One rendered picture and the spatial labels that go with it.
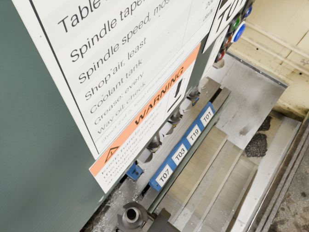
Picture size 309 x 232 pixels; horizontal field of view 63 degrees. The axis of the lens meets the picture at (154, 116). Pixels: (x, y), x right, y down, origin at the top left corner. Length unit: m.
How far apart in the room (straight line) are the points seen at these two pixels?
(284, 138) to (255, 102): 0.27
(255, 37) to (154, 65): 1.22
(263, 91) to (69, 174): 1.36
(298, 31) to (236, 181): 0.73
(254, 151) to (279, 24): 0.65
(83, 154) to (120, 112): 0.04
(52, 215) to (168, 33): 0.15
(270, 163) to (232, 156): 0.22
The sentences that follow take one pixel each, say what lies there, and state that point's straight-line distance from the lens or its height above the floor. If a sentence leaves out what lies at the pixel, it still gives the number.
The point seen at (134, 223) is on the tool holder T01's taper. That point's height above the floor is 1.43.
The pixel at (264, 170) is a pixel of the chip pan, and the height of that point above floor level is 0.67.
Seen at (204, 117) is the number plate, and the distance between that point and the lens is 1.15.
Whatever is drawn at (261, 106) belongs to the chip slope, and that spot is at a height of 0.79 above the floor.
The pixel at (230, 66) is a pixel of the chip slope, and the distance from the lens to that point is 1.49.
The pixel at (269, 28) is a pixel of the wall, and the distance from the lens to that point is 1.33.
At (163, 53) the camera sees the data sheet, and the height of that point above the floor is 1.81.
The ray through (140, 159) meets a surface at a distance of 0.76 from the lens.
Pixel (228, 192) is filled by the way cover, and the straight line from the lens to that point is 1.31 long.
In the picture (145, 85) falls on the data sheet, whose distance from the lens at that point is 0.18.
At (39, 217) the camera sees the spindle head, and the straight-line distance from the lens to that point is 0.19.
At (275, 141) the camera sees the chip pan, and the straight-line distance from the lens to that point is 1.57.
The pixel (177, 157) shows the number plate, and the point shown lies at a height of 0.94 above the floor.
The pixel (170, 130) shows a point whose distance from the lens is 0.80.
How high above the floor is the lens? 1.94
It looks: 64 degrees down
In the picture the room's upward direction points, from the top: 8 degrees clockwise
